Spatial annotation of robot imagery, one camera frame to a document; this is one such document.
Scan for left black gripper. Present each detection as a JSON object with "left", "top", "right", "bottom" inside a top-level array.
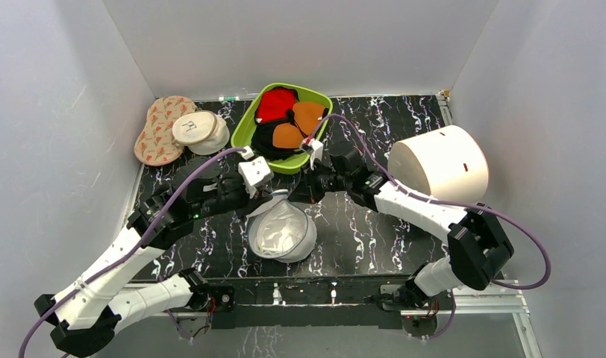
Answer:
[{"left": 193, "top": 165, "right": 274, "bottom": 222}]

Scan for white bra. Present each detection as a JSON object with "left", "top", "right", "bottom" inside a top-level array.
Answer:
[{"left": 254, "top": 201, "right": 308, "bottom": 259}]

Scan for white mesh laundry bag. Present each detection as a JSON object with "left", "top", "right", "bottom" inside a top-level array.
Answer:
[{"left": 247, "top": 189, "right": 317, "bottom": 263}]

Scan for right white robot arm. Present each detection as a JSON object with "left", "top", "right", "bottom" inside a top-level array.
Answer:
[{"left": 290, "top": 139, "right": 514, "bottom": 309}]

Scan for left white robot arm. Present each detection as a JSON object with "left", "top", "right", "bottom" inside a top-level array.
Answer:
[{"left": 34, "top": 155, "right": 273, "bottom": 357}]

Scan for orange black bra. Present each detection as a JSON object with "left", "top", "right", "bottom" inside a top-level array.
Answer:
[{"left": 251, "top": 101, "right": 329, "bottom": 160}]

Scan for cream round laundry bag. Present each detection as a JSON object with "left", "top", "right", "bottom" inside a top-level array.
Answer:
[{"left": 172, "top": 110, "right": 231, "bottom": 156}]

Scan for red bra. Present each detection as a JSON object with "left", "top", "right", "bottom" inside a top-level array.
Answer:
[{"left": 254, "top": 86, "right": 299, "bottom": 125}]

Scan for floral beige laundry bag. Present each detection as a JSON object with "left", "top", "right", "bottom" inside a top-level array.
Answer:
[{"left": 134, "top": 95, "right": 196, "bottom": 166}]

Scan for large white cylinder bag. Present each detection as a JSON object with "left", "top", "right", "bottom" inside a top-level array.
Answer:
[{"left": 387, "top": 125, "right": 490, "bottom": 204}]

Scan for green plastic tray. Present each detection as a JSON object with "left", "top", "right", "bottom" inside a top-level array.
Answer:
[{"left": 231, "top": 83, "right": 333, "bottom": 175}]

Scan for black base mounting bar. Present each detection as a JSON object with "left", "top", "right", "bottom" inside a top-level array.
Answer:
[{"left": 157, "top": 275, "right": 482, "bottom": 331}]

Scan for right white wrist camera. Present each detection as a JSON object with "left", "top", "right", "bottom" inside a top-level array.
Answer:
[{"left": 300, "top": 136, "right": 324, "bottom": 170}]

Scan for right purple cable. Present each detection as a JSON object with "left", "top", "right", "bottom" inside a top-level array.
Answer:
[{"left": 307, "top": 113, "right": 552, "bottom": 341}]

